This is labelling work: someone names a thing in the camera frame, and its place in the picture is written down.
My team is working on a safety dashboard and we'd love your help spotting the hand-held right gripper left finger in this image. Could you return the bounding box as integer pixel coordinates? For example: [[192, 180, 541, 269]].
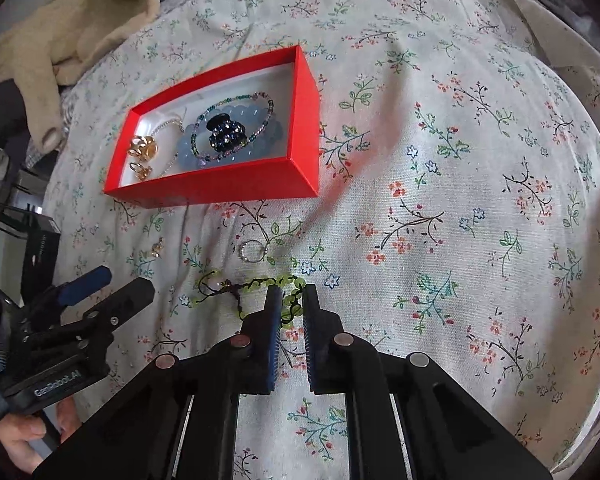
[[32, 287, 283, 480]]

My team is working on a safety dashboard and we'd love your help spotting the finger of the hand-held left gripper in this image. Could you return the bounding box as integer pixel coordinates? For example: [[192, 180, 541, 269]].
[[10, 278, 156, 362], [17, 266, 113, 329]]

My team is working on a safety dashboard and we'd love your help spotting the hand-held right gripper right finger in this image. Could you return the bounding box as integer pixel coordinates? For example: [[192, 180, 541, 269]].
[[302, 285, 553, 480]]

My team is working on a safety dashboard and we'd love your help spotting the green bead bracelet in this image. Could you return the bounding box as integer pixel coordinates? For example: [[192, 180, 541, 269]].
[[192, 269, 307, 331]]

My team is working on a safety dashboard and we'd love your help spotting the red cardboard box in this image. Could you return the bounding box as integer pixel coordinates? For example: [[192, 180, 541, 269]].
[[103, 45, 322, 209]]

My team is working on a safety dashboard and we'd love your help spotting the blue bead bracelet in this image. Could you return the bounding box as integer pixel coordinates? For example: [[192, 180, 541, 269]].
[[177, 101, 287, 170]]

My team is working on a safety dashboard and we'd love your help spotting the clear bead bracelet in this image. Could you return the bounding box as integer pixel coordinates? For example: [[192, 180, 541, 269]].
[[147, 114, 191, 178]]

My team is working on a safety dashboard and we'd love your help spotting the black hair claw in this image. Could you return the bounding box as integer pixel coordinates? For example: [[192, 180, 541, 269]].
[[200, 115, 248, 155]]

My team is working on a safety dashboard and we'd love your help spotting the multicoloured seed bead bracelet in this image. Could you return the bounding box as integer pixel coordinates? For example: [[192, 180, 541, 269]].
[[189, 91, 275, 163]]

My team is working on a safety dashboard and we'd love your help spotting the person's left hand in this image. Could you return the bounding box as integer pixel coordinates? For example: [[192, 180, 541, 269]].
[[0, 396, 82, 478]]

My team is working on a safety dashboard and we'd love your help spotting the black phone box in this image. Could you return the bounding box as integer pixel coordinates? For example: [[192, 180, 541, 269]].
[[22, 212, 62, 286]]

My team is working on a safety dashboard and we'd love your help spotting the dark cloth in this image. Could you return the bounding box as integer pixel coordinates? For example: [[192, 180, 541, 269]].
[[0, 77, 36, 161]]

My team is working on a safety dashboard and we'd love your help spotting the floral bed sheet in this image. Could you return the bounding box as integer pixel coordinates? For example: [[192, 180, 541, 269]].
[[40, 0, 600, 480]]

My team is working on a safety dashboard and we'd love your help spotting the beige quilted garment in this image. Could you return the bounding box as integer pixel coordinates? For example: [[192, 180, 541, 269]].
[[0, 0, 161, 153]]

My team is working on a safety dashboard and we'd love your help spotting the silver ring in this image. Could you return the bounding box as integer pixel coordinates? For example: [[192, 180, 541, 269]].
[[238, 240, 267, 264]]

